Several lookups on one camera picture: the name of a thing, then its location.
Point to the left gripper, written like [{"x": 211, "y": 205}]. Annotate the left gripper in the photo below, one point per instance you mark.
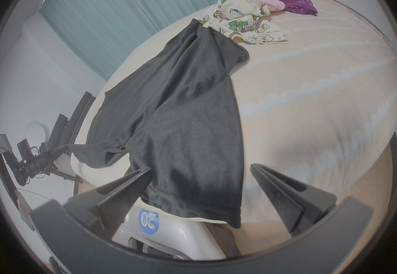
[{"x": 43, "y": 164}]

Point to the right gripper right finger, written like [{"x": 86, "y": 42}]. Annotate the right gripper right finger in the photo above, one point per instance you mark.
[{"x": 288, "y": 198}]

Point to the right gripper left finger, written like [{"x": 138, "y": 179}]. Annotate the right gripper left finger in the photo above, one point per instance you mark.
[{"x": 118, "y": 198}]

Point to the black trousers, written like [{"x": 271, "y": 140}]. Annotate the black trousers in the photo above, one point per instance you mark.
[{"x": 186, "y": 117}]

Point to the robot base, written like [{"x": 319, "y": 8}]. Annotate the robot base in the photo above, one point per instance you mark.
[{"x": 173, "y": 232}]

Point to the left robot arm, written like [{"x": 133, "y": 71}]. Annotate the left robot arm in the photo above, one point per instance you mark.
[{"x": 23, "y": 164}]

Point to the bed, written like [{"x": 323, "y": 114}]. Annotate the bed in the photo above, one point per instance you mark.
[{"x": 310, "y": 96}]

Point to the round white mirror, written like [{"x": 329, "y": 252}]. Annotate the round white mirror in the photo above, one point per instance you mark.
[{"x": 37, "y": 126}]

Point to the dark grey chest of drawers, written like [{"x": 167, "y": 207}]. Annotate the dark grey chest of drawers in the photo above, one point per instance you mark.
[{"x": 73, "y": 121}]

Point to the white printed pyjama top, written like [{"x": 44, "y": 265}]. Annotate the white printed pyjama top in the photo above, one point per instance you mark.
[{"x": 238, "y": 15}]

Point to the pink garment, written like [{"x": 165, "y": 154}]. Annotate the pink garment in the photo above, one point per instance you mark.
[{"x": 273, "y": 3}]

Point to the purple garment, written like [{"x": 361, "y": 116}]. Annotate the purple garment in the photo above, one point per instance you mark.
[{"x": 294, "y": 0}]

